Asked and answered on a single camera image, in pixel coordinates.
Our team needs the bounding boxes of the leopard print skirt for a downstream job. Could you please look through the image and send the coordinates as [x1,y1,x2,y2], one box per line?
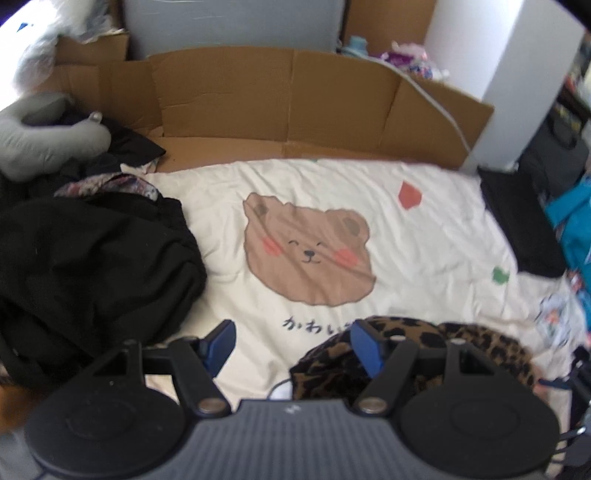
[287,315,541,407]

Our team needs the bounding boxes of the white power cable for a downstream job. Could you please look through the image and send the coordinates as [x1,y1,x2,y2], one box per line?
[368,57,475,153]

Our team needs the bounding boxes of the black bag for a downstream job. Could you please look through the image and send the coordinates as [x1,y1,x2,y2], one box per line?
[518,111,589,203]

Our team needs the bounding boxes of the cream bear print blanket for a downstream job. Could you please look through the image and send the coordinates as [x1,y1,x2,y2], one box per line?
[148,160,587,403]

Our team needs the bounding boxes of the black clothes pile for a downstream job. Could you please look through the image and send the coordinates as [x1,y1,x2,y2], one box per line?
[1,119,207,391]

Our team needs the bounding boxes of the blue patterned fabric bag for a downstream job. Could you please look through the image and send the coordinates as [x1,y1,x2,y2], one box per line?
[545,175,591,330]

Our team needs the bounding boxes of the brown garment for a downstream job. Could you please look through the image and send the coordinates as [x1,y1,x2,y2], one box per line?
[0,385,46,435]

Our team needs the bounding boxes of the grey upright panel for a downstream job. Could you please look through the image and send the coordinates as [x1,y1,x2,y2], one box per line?
[122,0,345,59]

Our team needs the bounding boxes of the flattened brown cardboard box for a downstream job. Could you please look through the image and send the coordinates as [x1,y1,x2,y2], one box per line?
[43,47,493,172]

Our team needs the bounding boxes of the folded black garment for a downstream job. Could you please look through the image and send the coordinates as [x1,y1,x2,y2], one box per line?
[477,167,567,279]

